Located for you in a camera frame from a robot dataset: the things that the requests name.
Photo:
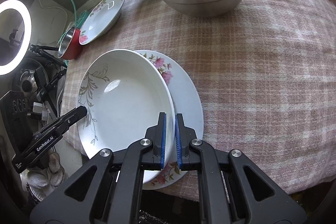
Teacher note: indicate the white ring light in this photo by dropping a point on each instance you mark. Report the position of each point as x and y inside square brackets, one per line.
[24, 12]

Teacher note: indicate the pink plaid cloth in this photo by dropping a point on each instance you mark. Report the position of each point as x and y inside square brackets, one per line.
[265, 74]

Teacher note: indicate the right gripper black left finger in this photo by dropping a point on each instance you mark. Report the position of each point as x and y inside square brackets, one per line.
[107, 188]

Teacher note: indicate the black tripod stand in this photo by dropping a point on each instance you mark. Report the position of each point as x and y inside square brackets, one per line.
[43, 51]

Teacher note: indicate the red steel-lined small bowl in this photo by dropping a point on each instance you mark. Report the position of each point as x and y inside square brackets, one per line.
[70, 47]

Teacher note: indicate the deep plate pink flowers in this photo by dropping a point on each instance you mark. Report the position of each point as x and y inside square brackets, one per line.
[103, 16]

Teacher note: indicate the white plate gold leaf pattern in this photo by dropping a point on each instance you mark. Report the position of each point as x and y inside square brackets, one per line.
[123, 93]

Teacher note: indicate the left gloved hand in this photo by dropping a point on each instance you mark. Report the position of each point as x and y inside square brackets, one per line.
[42, 182]

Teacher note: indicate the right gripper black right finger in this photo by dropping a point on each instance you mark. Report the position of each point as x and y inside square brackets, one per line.
[232, 189]

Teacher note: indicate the large flat plate pink flowers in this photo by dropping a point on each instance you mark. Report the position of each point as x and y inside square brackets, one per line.
[186, 101]

